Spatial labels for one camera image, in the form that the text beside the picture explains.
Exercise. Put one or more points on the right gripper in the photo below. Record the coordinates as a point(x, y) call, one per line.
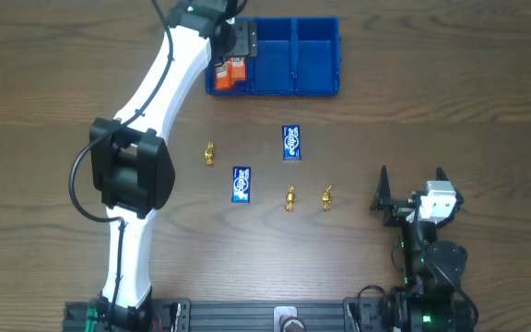
point(400, 213)

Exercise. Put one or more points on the gold candy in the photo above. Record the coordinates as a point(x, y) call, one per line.
point(290, 198)
point(209, 154)
point(326, 197)

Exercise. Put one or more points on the blue candy pack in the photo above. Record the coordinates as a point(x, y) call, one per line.
point(241, 184)
point(291, 143)

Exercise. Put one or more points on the orange candy box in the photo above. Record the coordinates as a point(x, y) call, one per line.
point(239, 70)
point(222, 78)

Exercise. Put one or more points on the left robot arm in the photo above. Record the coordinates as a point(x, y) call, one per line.
point(178, 69)

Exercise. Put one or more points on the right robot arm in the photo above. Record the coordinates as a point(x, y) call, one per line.
point(445, 258)

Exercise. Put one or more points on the blue tray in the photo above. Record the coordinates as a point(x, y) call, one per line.
point(311, 64)

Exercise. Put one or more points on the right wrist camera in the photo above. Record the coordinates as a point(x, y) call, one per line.
point(437, 200)

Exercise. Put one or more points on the mounting rail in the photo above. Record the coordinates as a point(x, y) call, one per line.
point(238, 318)

